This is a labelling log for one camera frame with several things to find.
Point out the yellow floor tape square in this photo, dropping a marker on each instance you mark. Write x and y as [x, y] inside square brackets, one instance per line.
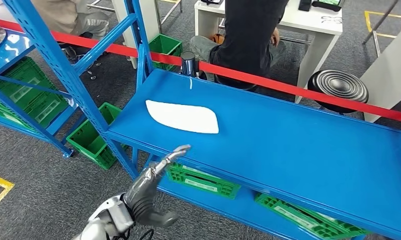
[0, 181]

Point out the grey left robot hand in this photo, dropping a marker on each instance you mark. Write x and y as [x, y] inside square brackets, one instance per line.
[142, 195]

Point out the black remote device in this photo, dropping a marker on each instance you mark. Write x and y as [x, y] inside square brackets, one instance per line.
[212, 2]

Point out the white curved plastic part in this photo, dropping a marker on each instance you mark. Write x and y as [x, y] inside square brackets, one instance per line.
[184, 117]

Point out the black round ridged stool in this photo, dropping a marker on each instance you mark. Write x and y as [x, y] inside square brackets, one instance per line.
[84, 38]
[338, 87]
[240, 86]

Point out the blue metal shelf rack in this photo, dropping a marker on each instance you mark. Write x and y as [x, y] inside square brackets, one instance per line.
[286, 149]
[11, 49]

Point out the white table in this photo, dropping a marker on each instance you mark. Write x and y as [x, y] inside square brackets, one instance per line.
[313, 23]
[392, 66]
[118, 20]

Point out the orange round object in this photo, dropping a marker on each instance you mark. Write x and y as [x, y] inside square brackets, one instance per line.
[219, 38]

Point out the eyeglasses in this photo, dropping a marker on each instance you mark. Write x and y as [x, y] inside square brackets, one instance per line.
[331, 20]

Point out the person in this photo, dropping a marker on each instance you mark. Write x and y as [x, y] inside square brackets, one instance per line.
[247, 39]
[88, 24]

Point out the grey metal frame legs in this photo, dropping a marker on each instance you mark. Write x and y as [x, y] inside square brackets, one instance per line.
[380, 21]

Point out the black handheld controller with screen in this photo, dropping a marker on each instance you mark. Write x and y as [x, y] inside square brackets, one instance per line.
[328, 5]

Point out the red barrier belt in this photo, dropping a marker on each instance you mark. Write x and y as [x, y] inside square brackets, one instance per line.
[286, 89]

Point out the chrome barrier post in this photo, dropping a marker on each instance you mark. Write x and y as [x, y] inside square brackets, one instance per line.
[189, 64]

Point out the black phone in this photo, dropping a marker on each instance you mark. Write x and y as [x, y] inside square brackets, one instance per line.
[304, 5]

